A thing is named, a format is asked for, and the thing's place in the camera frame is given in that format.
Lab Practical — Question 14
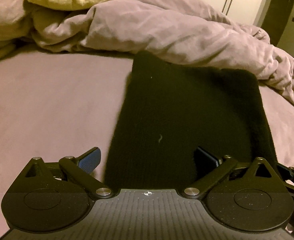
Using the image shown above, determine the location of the purple bed sheet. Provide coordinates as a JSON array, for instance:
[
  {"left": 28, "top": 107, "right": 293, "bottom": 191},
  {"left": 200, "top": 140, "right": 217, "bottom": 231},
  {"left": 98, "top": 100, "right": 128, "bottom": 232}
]
[{"left": 0, "top": 44, "right": 294, "bottom": 240}]

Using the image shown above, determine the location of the purple pillow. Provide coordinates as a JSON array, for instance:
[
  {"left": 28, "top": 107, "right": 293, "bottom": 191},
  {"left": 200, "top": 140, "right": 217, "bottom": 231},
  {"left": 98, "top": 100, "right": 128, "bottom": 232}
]
[{"left": 0, "top": 0, "right": 33, "bottom": 41}]

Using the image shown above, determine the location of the black knit sweater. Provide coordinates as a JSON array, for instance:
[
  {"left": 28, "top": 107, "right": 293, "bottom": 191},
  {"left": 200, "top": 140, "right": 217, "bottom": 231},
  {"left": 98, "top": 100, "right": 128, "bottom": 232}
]
[{"left": 104, "top": 52, "right": 277, "bottom": 189}]

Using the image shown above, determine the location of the purple duvet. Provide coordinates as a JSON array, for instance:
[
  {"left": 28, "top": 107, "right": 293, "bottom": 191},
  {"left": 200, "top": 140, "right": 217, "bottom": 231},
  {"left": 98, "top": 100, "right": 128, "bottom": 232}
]
[{"left": 31, "top": 0, "right": 294, "bottom": 104}]

